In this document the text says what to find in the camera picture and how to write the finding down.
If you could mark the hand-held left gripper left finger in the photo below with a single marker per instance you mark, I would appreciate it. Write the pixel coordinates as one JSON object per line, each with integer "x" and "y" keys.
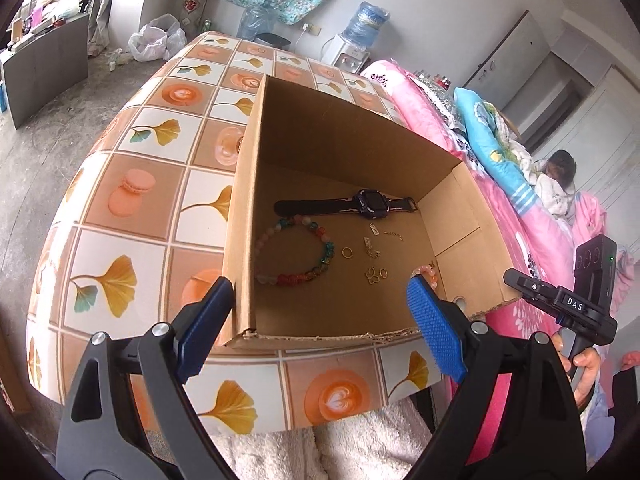
{"x": 205, "y": 325}

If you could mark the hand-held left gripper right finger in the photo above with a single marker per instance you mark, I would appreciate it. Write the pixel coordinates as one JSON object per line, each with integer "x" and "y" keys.
{"x": 437, "y": 330}

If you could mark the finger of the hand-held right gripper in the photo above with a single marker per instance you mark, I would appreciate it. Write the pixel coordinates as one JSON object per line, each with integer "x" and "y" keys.
{"x": 530, "y": 287}

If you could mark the black smartwatch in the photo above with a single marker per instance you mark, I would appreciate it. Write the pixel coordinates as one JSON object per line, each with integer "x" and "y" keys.
{"x": 370, "y": 202}

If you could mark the brown cardboard box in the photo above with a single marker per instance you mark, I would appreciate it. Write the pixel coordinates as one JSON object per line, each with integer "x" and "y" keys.
{"x": 325, "y": 160}

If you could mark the person's right hand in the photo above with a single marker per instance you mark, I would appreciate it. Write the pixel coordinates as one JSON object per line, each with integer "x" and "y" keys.
{"x": 590, "y": 370}

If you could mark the pink floral blanket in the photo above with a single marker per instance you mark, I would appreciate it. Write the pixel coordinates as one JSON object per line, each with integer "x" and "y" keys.
{"x": 500, "y": 220}

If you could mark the tile pattern tablecloth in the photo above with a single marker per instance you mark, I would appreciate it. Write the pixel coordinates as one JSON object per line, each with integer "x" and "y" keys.
{"x": 150, "y": 195}

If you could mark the white fluffy cloth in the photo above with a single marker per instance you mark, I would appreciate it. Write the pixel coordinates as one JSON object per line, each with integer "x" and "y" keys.
{"x": 350, "y": 445}

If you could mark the light blue quilt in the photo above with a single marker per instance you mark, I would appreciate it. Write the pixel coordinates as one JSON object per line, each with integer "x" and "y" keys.
{"x": 485, "y": 130}

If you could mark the white wardrobe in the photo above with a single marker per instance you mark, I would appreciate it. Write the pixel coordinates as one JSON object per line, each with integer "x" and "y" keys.
{"x": 510, "y": 55}

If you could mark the black waste bin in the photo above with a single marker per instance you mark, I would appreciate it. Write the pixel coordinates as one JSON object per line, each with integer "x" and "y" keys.
{"x": 270, "y": 42}

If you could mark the white plastic bag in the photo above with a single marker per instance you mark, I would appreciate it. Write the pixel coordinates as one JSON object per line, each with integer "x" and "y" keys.
{"x": 155, "y": 37}

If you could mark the white water dispenser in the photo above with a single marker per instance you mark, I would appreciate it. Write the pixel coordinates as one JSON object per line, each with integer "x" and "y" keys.
{"x": 340, "y": 52}

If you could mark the grey cabinet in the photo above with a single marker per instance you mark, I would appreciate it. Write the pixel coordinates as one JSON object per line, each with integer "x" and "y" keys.
{"x": 45, "y": 75}

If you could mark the clear water jug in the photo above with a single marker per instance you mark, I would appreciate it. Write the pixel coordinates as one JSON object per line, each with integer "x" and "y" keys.
{"x": 257, "y": 22}

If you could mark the blue labelled water jug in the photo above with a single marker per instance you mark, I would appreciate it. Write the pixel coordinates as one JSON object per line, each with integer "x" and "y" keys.
{"x": 367, "y": 25}

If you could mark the grey curtain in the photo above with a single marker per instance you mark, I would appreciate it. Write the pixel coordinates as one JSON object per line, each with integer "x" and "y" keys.
{"x": 102, "y": 10}

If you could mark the cluttered shelf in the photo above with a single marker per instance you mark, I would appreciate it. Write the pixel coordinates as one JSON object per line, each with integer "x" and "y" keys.
{"x": 55, "y": 0}

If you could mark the white wall socket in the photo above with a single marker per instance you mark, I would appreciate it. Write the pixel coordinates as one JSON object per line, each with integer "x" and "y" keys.
{"x": 312, "y": 29}

